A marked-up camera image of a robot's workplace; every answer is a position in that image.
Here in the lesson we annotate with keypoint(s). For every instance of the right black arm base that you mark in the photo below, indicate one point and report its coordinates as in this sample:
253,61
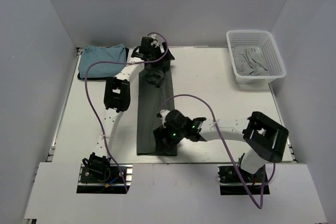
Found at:
230,184

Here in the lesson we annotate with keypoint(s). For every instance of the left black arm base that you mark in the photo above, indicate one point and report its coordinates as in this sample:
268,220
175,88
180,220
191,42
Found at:
98,175

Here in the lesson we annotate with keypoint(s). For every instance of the folded light blue t-shirt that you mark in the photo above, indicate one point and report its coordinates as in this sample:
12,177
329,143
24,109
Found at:
102,61

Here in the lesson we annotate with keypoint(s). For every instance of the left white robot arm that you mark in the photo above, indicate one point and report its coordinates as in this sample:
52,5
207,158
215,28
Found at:
117,96

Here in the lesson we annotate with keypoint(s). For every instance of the light grey t-shirt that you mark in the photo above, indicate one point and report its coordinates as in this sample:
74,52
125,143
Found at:
249,62

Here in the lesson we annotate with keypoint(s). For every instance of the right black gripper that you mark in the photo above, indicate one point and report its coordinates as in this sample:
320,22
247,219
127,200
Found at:
160,134

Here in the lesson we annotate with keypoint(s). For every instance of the white plastic basket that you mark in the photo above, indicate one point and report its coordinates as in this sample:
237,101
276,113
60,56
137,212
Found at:
262,41

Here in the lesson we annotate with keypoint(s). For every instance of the dark grey t-shirt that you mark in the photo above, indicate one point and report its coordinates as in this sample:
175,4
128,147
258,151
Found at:
154,89

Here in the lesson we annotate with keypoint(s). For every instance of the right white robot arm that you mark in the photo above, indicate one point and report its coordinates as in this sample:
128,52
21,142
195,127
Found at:
266,138

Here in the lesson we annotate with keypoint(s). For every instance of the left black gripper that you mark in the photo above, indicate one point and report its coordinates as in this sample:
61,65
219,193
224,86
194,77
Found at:
158,49

